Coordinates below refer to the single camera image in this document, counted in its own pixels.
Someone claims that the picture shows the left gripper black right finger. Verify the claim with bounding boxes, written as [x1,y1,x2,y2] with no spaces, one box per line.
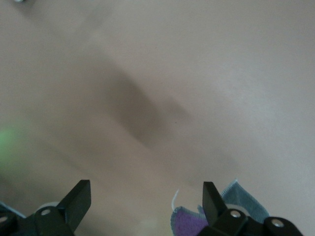
[202,181,304,236]

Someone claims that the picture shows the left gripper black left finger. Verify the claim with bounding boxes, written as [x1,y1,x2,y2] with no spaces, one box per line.
[0,179,92,236]

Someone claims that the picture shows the dark grey towel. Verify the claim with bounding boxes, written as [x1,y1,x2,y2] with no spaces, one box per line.
[170,178,270,236]

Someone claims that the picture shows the brown table cover mat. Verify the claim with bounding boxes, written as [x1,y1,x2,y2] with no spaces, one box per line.
[0,0,315,236]

